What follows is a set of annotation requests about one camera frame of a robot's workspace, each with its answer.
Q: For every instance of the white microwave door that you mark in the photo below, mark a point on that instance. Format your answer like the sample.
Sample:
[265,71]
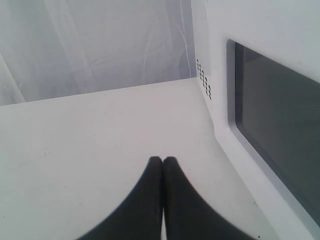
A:
[265,66]

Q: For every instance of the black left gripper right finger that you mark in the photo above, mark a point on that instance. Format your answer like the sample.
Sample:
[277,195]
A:
[187,215]

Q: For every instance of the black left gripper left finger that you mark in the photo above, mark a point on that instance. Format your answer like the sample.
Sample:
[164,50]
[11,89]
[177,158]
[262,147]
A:
[140,215]

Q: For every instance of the white microwave oven body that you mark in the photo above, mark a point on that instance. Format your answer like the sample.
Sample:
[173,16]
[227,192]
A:
[205,46]

